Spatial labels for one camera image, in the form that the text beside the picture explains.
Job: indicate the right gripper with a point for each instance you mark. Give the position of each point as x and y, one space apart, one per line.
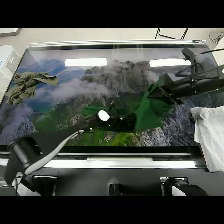
169 89

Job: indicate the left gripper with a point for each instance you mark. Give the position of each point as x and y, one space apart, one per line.
126 122

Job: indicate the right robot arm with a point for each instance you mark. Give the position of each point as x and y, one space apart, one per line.
200 85

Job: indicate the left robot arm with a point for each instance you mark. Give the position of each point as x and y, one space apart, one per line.
25 153

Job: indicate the white garment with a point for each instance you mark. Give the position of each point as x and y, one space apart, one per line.
210 133

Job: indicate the olive green garment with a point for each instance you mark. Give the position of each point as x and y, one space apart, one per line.
25 85

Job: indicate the silver frame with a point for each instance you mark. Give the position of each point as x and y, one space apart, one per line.
116 163

